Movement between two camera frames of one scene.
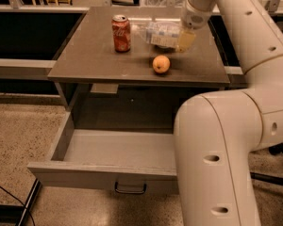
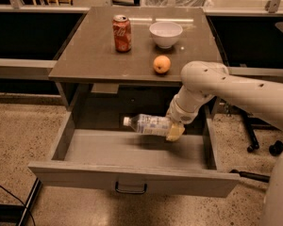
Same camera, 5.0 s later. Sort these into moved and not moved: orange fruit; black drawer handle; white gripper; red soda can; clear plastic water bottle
Moved: clear plastic water bottle; white gripper
Not moved: red soda can; black drawer handle; orange fruit
